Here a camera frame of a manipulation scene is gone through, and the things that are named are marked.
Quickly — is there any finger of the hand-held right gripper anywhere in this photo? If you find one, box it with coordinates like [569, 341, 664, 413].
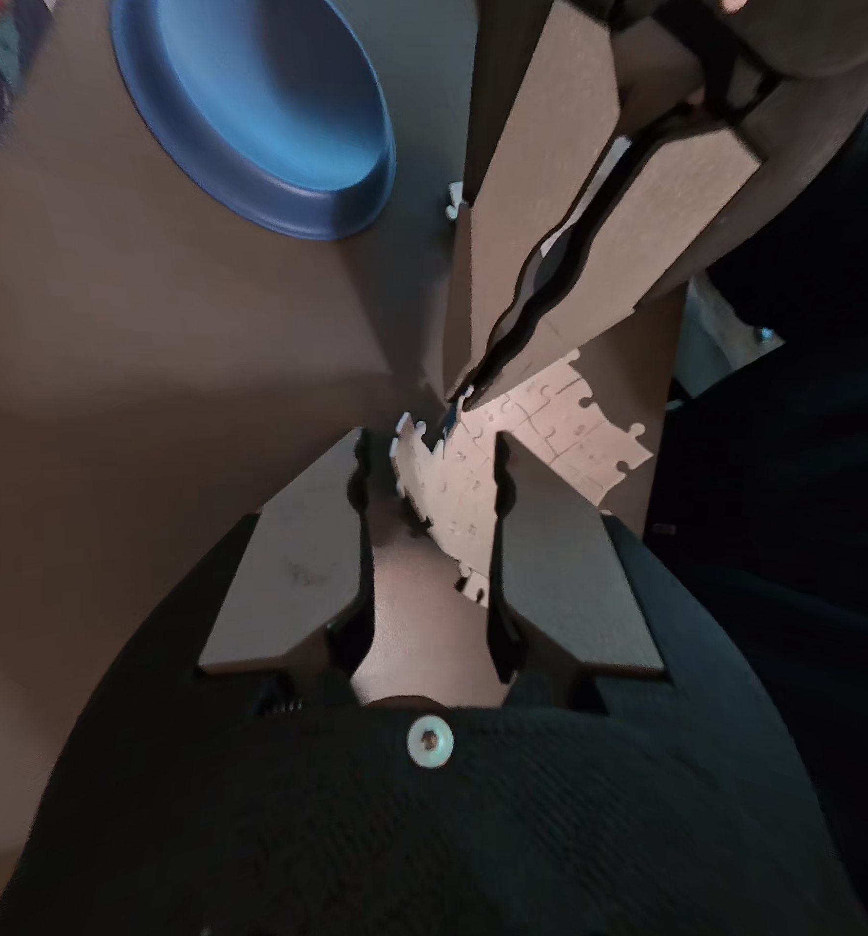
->
[441, 0, 621, 401]
[469, 119, 769, 408]

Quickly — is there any assembled curved puzzle section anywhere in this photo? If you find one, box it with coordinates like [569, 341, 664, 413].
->
[390, 350, 656, 605]

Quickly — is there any single white puzzle piece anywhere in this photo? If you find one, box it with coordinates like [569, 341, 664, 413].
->
[434, 393, 473, 449]

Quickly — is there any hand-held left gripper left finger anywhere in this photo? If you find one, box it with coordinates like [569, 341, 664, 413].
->
[197, 429, 375, 675]

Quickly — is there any blue round ball stand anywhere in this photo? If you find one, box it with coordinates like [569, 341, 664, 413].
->
[110, 0, 398, 242]

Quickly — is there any person's right forearm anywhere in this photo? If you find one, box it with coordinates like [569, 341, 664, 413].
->
[704, 95, 868, 352]

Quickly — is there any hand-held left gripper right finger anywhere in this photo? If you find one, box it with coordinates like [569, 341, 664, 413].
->
[486, 431, 666, 686]

